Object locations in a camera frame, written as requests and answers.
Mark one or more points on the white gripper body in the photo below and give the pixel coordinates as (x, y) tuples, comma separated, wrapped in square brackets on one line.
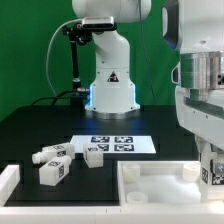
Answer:
[(204, 119)]

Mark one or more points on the black camera stand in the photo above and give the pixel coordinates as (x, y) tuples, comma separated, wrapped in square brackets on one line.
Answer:
[(77, 37)]

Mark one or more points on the white square tabletop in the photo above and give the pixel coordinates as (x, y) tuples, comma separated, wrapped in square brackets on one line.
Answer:
[(164, 182)]

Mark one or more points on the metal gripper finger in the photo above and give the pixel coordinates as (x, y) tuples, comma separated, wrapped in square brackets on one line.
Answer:
[(204, 149)]

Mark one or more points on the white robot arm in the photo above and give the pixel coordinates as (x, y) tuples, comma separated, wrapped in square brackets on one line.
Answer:
[(195, 28)]

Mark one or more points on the grey camera on stand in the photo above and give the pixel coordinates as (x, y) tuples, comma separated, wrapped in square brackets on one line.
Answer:
[(98, 23)]

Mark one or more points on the white marker tag sheet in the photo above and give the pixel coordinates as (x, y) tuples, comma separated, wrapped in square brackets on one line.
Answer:
[(115, 144)]

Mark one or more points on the white U-shaped fence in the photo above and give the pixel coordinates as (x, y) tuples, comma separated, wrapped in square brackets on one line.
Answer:
[(204, 213)]

